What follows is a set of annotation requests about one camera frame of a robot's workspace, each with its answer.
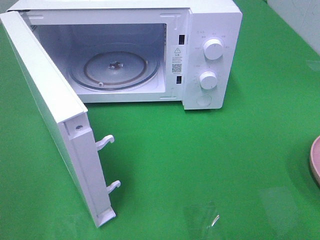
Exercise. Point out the white microwave door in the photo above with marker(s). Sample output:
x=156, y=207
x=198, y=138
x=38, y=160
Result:
x=65, y=116

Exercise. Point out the pink plate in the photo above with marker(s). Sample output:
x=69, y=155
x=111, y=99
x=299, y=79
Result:
x=314, y=159

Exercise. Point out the white microwave oven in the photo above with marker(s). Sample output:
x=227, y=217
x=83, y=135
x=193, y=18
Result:
x=195, y=38

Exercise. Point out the glass microwave turntable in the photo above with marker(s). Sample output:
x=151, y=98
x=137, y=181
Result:
x=114, y=66

